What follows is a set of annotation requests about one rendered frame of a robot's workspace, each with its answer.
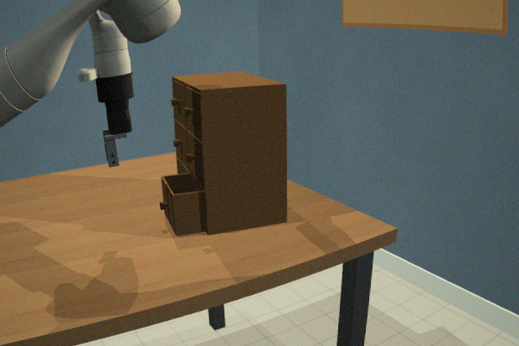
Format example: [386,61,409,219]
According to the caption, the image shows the dark brown drawer front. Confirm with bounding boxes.
[171,80,186,126]
[160,173,207,236]
[173,119,188,167]
[177,158,188,174]
[187,131,204,186]
[184,86,202,139]

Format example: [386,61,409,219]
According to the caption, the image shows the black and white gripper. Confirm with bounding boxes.
[78,49,134,168]

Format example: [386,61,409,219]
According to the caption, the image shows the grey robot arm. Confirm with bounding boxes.
[0,0,181,127]

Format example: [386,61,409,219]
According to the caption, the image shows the brown wooden chest of drawers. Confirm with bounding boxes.
[172,72,287,235]

